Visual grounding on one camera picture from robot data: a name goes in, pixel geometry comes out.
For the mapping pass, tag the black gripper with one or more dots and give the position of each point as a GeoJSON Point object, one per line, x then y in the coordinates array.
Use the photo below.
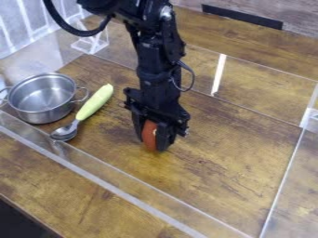
{"type": "Point", "coordinates": [155, 102]}

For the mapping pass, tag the red white plush mushroom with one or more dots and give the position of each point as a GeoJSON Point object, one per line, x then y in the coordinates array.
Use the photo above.
{"type": "Point", "coordinates": [149, 135]}

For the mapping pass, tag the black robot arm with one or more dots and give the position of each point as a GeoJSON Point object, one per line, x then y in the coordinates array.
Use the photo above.
{"type": "Point", "coordinates": [151, 25]}

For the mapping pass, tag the silver metal pot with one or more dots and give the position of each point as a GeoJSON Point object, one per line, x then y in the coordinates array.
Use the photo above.
{"type": "Point", "coordinates": [44, 97]}

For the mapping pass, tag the clear acrylic triangle stand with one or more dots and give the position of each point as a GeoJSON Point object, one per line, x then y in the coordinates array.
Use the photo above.
{"type": "Point", "coordinates": [90, 45]}

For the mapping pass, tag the clear acrylic front barrier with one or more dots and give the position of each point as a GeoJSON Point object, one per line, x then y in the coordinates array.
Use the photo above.
{"type": "Point", "coordinates": [173, 210]}

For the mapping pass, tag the black strip on table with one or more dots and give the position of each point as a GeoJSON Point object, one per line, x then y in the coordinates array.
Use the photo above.
{"type": "Point", "coordinates": [235, 15]}

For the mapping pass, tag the spoon with green handle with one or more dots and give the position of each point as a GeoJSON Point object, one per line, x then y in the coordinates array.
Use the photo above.
{"type": "Point", "coordinates": [67, 132]}

